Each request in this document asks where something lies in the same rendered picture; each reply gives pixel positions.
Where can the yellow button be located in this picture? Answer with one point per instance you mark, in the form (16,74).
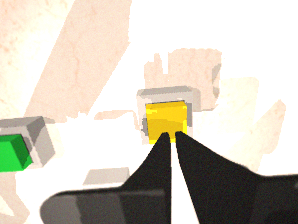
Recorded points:
(164,109)

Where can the purple button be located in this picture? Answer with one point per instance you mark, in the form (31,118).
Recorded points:
(106,177)

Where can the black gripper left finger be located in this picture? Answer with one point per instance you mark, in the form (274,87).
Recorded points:
(144,198)

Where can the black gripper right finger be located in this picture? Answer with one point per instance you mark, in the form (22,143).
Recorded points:
(224,192)

